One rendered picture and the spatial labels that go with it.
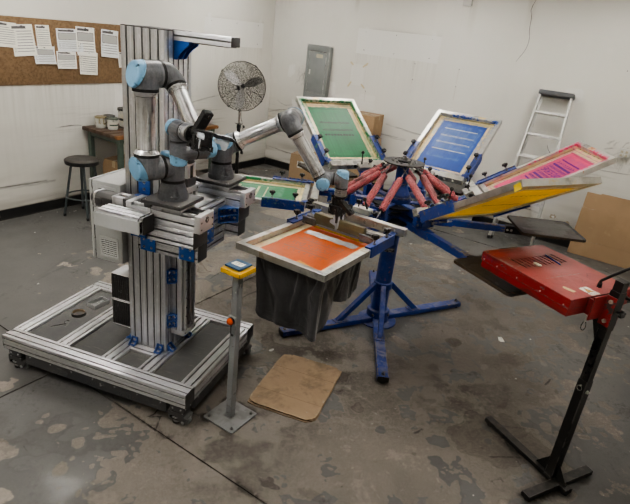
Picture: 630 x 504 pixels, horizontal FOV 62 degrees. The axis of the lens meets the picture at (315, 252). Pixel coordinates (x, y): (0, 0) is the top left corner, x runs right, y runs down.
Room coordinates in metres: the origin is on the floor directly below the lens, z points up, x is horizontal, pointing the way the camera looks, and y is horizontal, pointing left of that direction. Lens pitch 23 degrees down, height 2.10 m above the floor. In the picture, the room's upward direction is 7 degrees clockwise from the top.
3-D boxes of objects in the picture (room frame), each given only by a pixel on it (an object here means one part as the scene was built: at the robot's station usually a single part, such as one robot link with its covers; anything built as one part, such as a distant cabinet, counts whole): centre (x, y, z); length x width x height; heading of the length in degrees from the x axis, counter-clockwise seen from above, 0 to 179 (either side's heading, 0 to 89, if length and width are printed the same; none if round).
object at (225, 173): (2.96, 0.60, 1.31); 0.15 x 0.15 x 0.10
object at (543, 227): (3.73, -1.23, 0.91); 1.34 x 0.40 x 0.08; 89
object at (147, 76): (2.39, 0.83, 1.63); 0.15 x 0.12 x 0.55; 138
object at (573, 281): (2.50, -1.25, 1.06); 0.61 x 0.46 x 0.12; 29
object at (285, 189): (3.76, 0.35, 1.05); 1.08 x 0.61 x 0.23; 89
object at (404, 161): (3.74, -0.56, 0.67); 0.39 x 0.39 x 1.35
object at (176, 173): (2.48, 0.74, 1.42); 0.13 x 0.12 x 0.14; 138
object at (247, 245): (2.84, -0.02, 0.97); 0.79 x 0.58 x 0.04; 149
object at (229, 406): (2.41, 0.38, 0.48); 0.22 x 0.22 x 0.96; 59
